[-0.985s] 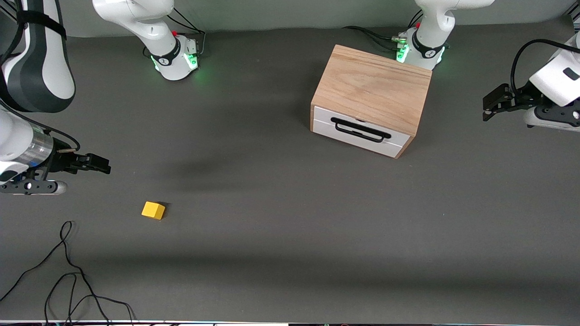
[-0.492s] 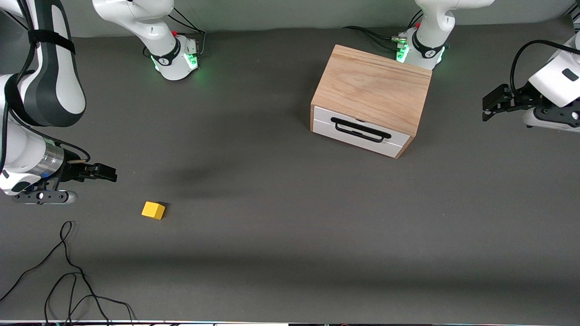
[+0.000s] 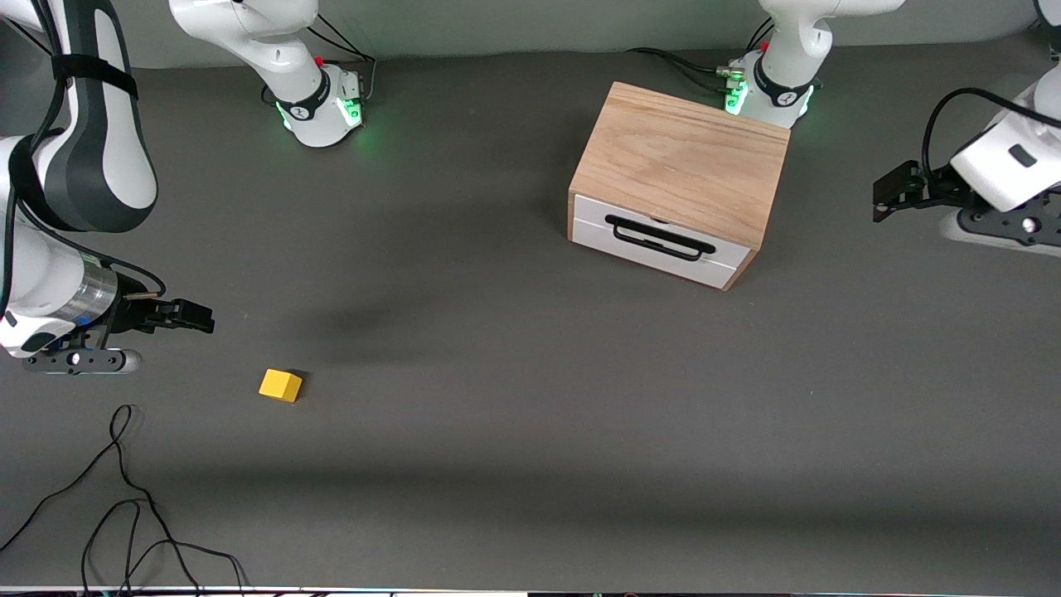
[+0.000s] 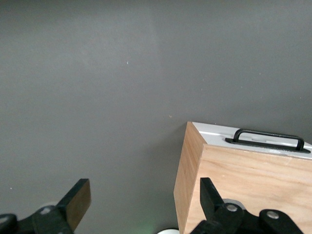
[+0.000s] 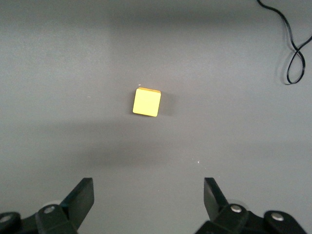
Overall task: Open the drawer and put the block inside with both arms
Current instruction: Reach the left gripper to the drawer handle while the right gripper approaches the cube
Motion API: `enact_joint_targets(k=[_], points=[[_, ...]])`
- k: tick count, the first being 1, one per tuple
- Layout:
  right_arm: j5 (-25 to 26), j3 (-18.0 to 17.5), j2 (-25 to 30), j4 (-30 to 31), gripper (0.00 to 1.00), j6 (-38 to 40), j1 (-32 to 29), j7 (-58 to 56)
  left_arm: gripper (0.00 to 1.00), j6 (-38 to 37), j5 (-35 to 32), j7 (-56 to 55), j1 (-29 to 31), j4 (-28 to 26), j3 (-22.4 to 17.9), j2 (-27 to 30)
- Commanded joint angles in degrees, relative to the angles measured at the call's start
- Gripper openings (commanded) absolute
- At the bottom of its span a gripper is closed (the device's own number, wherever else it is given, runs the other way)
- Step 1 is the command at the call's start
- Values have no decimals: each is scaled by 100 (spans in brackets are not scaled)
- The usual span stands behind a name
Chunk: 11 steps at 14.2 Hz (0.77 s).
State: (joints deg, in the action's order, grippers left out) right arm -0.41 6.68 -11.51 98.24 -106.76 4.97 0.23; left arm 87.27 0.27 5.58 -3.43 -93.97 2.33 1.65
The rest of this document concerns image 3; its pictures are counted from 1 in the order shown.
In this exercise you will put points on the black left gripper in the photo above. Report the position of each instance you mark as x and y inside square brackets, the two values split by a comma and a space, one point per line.
[930, 186]

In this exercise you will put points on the wooden drawer cabinet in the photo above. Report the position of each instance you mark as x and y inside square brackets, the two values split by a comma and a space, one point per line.
[680, 157]

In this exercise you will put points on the white-fronted wooden drawer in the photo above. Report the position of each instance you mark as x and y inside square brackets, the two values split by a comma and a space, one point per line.
[597, 211]

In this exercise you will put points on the yellow block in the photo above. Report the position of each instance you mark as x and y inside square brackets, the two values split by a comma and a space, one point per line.
[278, 386]

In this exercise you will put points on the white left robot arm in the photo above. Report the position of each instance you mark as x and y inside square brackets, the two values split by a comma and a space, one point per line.
[787, 50]

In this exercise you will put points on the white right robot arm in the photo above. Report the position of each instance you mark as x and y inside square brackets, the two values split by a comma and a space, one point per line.
[108, 166]

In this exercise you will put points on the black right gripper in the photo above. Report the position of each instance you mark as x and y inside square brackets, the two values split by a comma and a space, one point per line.
[133, 314]

